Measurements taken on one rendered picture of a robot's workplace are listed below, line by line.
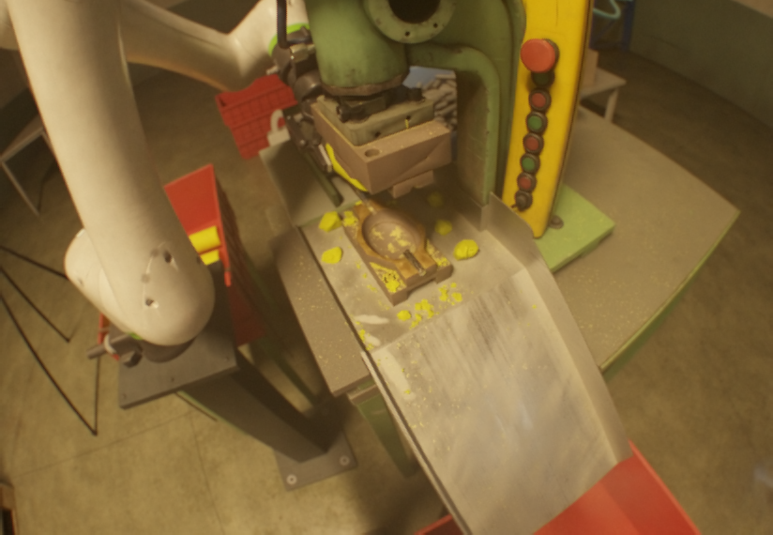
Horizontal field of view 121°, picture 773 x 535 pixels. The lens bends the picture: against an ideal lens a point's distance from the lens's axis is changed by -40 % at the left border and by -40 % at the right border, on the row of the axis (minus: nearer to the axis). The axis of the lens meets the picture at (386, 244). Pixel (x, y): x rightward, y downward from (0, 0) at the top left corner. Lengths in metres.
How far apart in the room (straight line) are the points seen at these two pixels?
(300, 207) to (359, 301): 0.24
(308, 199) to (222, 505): 1.29
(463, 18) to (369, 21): 0.13
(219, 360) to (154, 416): 1.32
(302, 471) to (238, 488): 0.29
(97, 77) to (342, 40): 0.22
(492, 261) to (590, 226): 0.19
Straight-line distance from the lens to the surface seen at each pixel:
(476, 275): 0.51
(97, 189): 0.38
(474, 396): 0.49
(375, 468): 1.43
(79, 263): 0.57
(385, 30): 0.32
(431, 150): 0.36
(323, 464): 1.46
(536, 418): 0.54
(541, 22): 0.45
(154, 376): 0.70
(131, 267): 0.40
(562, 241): 0.59
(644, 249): 0.71
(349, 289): 0.51
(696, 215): 0.87
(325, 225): 0.59
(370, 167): 0.33
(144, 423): 1.95
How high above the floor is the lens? 1.40
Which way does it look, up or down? 46 degrees down
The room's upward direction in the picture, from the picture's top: 10 degrees counter-clockwise
